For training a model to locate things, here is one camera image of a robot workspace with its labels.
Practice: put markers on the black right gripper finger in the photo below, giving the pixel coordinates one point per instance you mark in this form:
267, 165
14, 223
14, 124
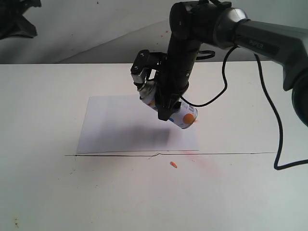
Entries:
167, 107

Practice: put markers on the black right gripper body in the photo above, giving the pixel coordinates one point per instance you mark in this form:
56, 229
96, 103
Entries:
181, 56

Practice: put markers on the white spray paint can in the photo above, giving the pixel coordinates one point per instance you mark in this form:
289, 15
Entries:
180, 113

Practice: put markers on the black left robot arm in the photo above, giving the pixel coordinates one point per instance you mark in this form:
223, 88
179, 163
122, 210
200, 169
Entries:
13, 24

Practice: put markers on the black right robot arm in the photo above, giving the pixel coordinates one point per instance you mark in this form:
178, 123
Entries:
219, 24

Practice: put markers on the orange paint blob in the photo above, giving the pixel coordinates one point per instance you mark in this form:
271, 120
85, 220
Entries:
173, 164

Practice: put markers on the white paper sheet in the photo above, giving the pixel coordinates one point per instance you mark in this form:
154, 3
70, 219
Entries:
125, 124

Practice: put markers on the white backdrop sheet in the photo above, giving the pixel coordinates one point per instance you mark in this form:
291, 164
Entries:
91, 31

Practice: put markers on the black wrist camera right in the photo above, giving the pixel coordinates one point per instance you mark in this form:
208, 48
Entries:
146, 61

